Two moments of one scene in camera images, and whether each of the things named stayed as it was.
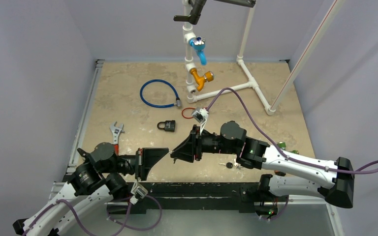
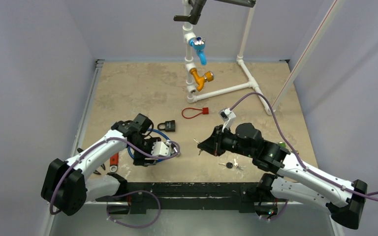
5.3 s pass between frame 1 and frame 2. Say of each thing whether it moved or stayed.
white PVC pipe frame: stayed
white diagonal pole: stayed
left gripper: moved
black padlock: stayed
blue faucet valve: stayed
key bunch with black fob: stayed
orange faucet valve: stayed
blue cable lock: moved
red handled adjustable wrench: moved
